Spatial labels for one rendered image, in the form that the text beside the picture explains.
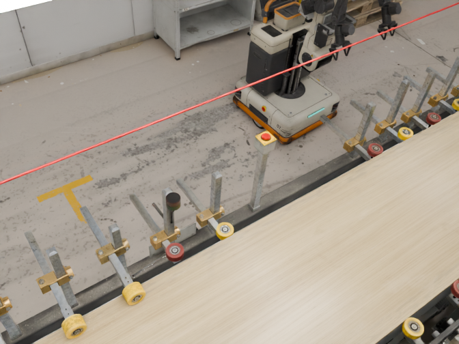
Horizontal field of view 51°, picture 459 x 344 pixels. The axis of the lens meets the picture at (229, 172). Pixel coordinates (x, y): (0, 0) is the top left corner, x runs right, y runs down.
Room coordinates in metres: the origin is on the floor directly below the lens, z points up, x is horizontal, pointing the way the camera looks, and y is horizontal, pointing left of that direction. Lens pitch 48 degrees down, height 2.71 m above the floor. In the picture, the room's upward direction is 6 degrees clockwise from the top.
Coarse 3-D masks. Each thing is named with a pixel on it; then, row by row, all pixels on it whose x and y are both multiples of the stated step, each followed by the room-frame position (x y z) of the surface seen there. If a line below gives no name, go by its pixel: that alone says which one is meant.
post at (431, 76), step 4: (432, 72) 2.33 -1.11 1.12; (428, 76) 2.33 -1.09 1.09; (432, 76) 2.31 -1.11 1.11; (428, 80) 2.32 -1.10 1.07; (432, 80) 2.32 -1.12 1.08; (424, 84) 2.33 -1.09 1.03; (428, 84) 2.31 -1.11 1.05; (424, 88) 2.32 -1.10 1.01; (428, 88) 2.32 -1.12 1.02; (420, 92) 2.33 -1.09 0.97; (424, 92) 2.31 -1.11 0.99; (420, 96) 2.32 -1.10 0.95; (424, 96) 2.32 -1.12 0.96; (416, 100) 2.33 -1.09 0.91; (420, 100) 2.32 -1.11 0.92; (416, 104) 2.33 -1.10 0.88; (420, 104) 2.32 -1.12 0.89; (416, 108) 2.32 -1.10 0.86; (420, 108) 2.33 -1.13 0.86; (416, 112) 2.31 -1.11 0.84; (408, 124) 2.32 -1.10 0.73; (412, 124) 2.33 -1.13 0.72
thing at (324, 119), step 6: (324, 120) 2.16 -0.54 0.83; (330, 120) 2.16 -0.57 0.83; (330, 126) 2.12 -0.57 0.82; (336, 126) 2.11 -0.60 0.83; (336, 132) 2.08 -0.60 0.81; (342, 132) 2.07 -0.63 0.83; (342, 138) 2.04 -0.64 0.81; (348, 138) 2.02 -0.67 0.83; (354, 150) 1.96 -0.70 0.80; (360, 150) 1.93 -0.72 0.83; (366, 156) 1.89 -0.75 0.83
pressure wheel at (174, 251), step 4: (172, 244) 1.14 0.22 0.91; (176, 244) 1.15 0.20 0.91; (180, 244) 1.15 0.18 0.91; (168, 248) 1.12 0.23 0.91; (172, 248) 1.12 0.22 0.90; (176, 248) 1.13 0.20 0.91; (180, 248) 1.13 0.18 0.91; (168, 252) 1.10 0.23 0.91; (172, 252) 1.11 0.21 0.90; (176, 252) 1.11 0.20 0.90; (180, 252) 1.11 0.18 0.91; (168, 256) 1.08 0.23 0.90; (172, 256) 1.08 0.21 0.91; (176, 256) 1.09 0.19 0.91; (180, 256) 1.09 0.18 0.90; (172, 260) 1.08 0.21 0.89; (176, 260) 1.08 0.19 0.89
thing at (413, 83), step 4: (404, 76) 2.66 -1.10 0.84; (408, 76) 2.66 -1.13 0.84; (408, 80) 2.63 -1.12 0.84; (412, 80) 2.63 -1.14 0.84; (412, 84) 2.61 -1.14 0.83; (416, 84) 2.59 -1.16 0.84; (420, 84) 2.59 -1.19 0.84; (416, 88) 2.58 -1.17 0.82; (420, 88) 2.56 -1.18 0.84; (428, 92) 2.51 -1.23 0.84; (428, 96) 2.50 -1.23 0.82; (440, 100) 2.44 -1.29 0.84; (440, 104) 2.43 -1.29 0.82; (444, 104) 2.41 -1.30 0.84; (448, 104) 2.41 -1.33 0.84; (444, 108) 2.40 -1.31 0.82; (448, 108) 2.38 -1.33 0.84; (452, 108) 2.38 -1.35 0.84; (452, 112) 2.35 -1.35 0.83; (456, 112) 2.34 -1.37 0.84
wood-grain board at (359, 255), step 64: (448, 128) 2.11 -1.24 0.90; (320, 192) 1.53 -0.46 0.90; (384, 192) 1.57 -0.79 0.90; (448, 192) 1.62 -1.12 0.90; (256, 256) 1.13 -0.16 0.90; (320, 256) 1.16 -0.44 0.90; (384, 256) 1.20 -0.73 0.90; (448, 256) 1.23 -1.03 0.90; (128, 320) 0.78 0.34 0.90; (192, 320) 0.81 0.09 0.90; (256, 320) 0.83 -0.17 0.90; (320, 320) 0.86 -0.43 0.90; (384, 320) 0.89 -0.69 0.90
